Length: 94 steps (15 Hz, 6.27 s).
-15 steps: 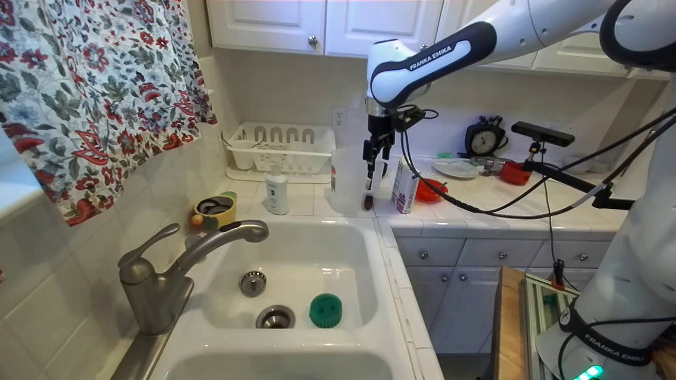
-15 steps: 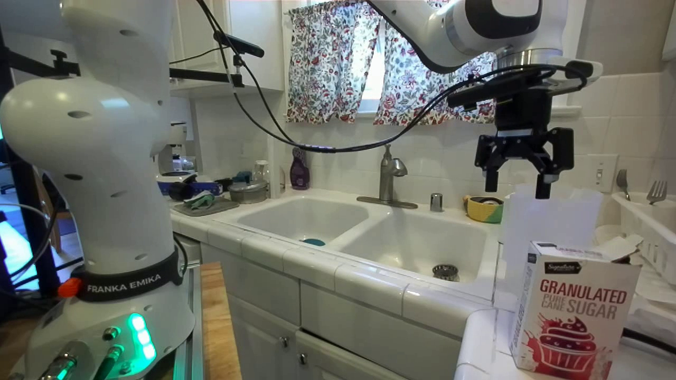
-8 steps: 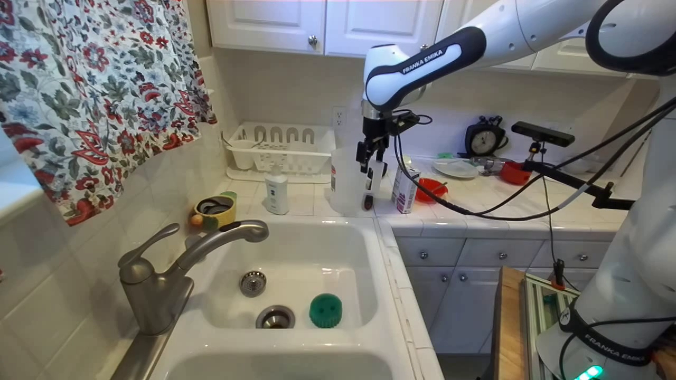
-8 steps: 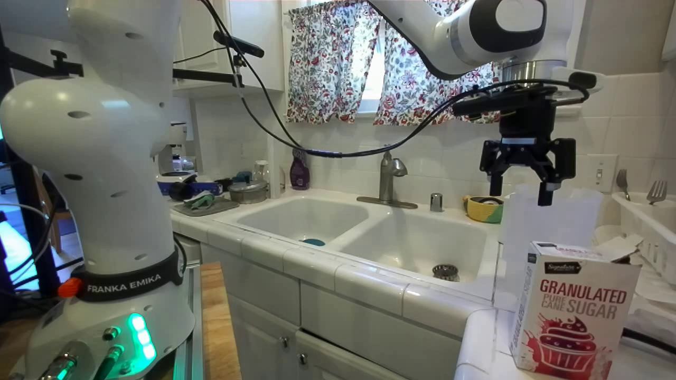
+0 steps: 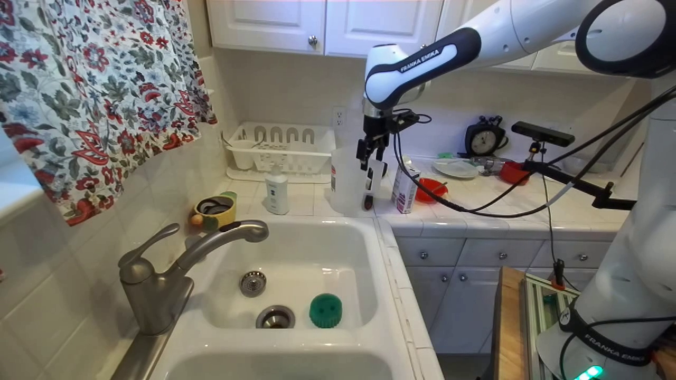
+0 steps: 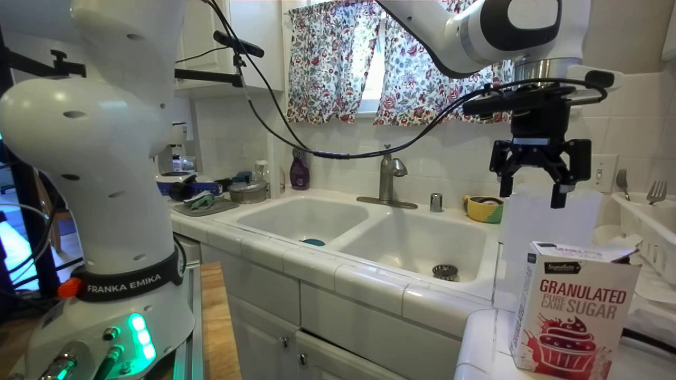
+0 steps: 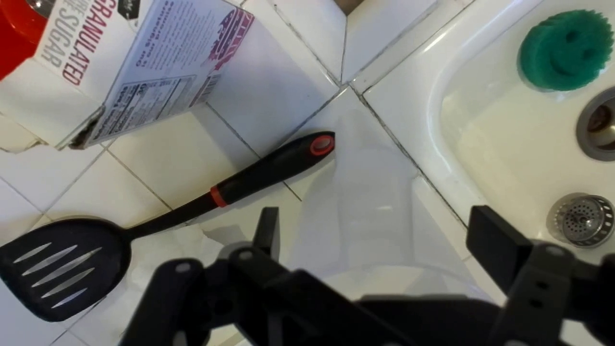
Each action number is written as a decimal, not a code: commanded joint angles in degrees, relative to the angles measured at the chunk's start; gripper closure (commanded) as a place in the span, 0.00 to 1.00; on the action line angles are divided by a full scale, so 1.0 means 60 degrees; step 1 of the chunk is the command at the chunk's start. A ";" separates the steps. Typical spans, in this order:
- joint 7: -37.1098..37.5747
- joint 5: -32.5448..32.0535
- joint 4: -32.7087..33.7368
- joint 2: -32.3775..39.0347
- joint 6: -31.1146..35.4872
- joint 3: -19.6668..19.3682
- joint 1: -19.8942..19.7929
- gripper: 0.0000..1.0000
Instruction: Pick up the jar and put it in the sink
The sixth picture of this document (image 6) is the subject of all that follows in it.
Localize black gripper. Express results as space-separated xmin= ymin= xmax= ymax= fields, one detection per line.
xmin=491 ymin=91 xmax=591 ymax=208

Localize translucent white plastic jar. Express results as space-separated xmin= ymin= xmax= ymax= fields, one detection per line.
xmin=496 ymin=187 xmax=603 ymax=311

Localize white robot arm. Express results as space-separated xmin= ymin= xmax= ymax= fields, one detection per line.
xmin=2 ymin=0 xmax=591 ymax=380

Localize white double basin sink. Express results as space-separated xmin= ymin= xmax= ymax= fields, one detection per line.
xmin=208 ymin=197 xmax=499 ymax=300

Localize metal sink drain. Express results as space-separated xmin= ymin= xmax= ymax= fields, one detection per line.
xmin=432 ymin=264 xmax=459 ymax=280

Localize metal kitchen faucet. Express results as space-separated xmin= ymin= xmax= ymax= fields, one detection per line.
xmin=360 ymin=145 xmax=415 ymax=208

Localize granulated sugar box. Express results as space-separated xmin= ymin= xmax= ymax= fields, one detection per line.
xmin=512 ymin=241 xmax=641 ymax=380

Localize purple soap bottle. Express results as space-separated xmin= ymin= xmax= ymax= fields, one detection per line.
xmin=290 ymin=147 xmax=310 ymax=189

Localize floral window curtain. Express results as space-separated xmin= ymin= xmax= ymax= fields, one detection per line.
xmin=287 ymin=0 xmax=514 ymax=126

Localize white lower cabinet doors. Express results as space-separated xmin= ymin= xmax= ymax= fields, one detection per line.
xmin=203 ymin=244 xmax=460 ymax=380

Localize dish pile on counter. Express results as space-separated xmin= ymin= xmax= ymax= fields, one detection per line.
xmin=156 ymin=164 xmax=270 ymax=216

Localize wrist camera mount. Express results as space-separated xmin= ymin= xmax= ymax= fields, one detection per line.
xmin=462 ymin=65 xmax=624 ymax=119

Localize black cable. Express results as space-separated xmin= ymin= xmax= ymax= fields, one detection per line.
xmin=198 ymin=0 xmax=600 ymax=163

